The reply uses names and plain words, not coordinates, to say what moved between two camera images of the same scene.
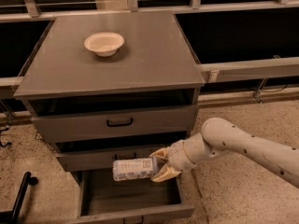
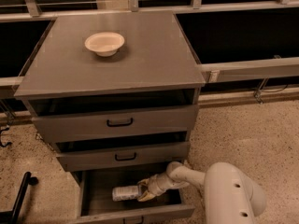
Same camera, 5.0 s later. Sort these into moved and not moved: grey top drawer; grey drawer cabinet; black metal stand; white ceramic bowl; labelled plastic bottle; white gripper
Moved: white gripper; labelled plastic bottle
Not moved: white ceramic bowl; grey top drawer; black metal stand; grey drawer cabinet
